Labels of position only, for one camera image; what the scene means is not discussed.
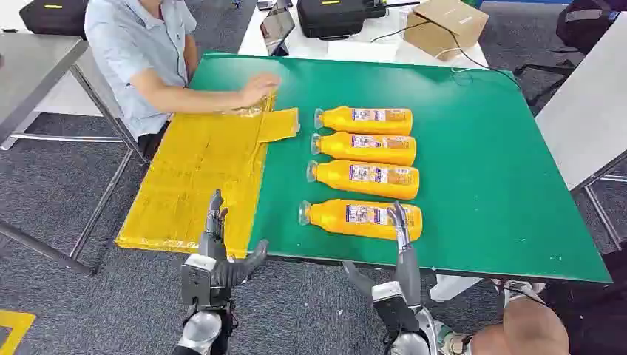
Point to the large yellow sheet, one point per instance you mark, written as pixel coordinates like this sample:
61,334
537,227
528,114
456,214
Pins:
201,171

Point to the orange drink bottle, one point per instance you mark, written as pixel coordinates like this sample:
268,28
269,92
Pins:
352,219
367,148
367,179
367,120

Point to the dark tablet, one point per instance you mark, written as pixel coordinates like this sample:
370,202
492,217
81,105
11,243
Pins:
276,28

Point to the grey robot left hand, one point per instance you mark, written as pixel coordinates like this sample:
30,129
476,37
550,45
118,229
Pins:
215,245

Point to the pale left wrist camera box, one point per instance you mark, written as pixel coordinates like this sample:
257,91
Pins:
197,282

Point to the grey table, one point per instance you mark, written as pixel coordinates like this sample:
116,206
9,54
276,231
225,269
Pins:
583,122

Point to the person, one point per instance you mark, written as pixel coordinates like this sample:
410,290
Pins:
529,328
132,49

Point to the small yellow sheet piece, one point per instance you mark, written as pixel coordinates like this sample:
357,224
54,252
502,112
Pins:
279,123

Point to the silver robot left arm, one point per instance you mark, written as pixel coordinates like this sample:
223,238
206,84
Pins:
201,330

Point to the black carry case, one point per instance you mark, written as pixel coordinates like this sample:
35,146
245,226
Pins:
338,17
54,17

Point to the green table mat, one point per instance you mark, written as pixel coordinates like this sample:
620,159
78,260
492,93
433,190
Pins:
490,171

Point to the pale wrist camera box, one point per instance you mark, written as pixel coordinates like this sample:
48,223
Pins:
392,304
197,282

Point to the person's hand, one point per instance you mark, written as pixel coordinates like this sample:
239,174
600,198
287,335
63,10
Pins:
259,88

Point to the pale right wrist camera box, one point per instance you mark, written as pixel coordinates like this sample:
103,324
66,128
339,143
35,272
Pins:
392,304

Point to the brown cardboard box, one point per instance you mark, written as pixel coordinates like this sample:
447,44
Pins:
443,27

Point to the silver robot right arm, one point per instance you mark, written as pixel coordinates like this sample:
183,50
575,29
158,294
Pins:
416,338

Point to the white table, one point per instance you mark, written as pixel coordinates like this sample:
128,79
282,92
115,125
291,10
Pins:
303,46

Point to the steel table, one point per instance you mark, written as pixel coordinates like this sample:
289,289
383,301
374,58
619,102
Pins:
34,68

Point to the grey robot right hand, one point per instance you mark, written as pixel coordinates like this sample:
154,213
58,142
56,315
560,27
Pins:
409,274

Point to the dark backpack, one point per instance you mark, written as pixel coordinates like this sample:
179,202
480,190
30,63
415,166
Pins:
588,24

